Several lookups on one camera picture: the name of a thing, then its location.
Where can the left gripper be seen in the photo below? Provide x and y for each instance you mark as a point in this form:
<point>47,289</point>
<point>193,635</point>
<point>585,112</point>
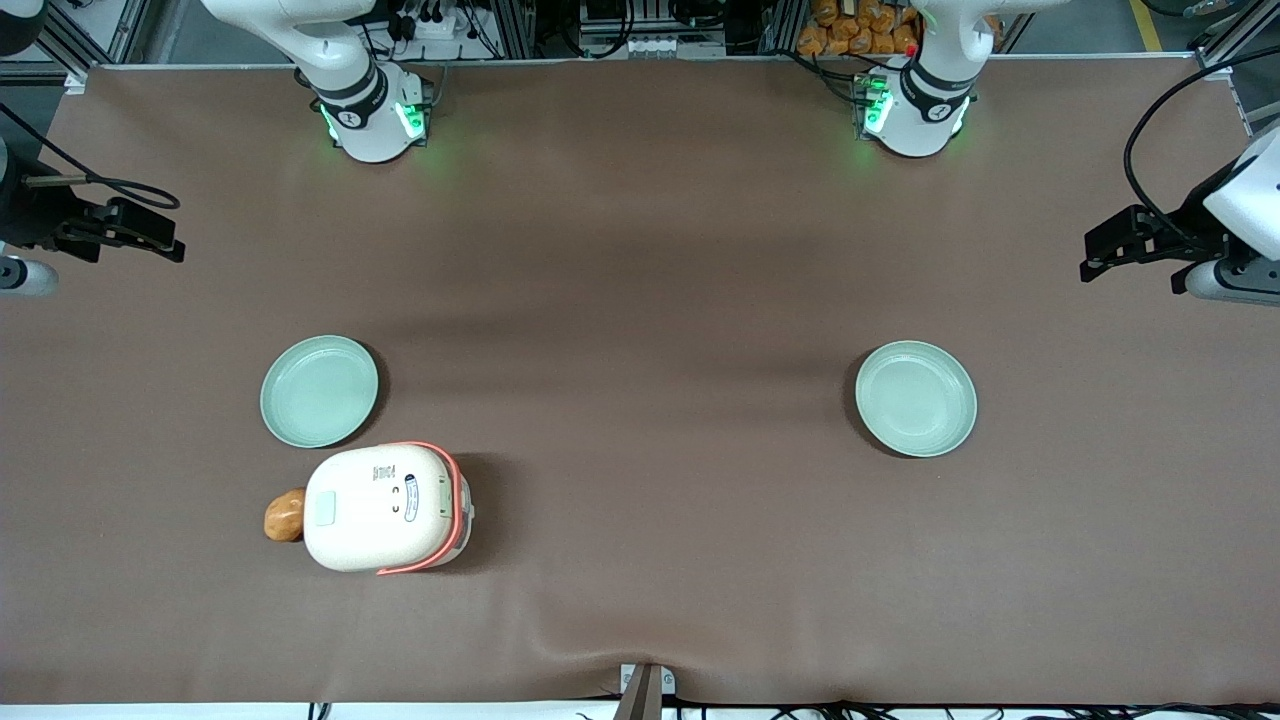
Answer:
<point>1189,222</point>

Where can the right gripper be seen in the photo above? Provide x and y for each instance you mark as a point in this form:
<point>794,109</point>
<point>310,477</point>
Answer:
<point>30,215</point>

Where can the cream rice cooker orange rim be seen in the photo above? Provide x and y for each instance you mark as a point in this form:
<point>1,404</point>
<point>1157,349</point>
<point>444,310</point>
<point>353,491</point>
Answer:
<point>385,508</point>

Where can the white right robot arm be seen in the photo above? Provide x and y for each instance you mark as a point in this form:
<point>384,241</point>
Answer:
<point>368,120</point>

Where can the pale green plate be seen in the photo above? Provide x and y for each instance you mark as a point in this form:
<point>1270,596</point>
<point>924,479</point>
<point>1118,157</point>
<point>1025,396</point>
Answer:
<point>915,399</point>
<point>319,391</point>

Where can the brown bread roll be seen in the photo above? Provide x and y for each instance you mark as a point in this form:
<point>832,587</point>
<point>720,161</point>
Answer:
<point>284,516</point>

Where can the crate of orange items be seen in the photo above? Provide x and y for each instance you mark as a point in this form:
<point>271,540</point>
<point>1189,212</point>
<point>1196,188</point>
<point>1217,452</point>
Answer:
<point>858,30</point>

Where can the white power strip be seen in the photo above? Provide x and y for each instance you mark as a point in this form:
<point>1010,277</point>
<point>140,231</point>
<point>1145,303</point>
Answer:
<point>440,24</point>

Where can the brown table cover mat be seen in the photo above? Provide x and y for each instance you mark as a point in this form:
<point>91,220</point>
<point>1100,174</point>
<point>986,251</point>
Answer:
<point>660,300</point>

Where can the white terminal block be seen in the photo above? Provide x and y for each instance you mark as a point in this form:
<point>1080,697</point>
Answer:
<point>655,46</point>

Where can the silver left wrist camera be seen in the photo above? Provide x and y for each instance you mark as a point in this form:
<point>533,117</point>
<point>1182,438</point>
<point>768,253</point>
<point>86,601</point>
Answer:
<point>1235,283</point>

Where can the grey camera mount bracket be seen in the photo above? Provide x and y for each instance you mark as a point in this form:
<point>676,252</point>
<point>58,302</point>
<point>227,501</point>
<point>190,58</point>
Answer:
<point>646,692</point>

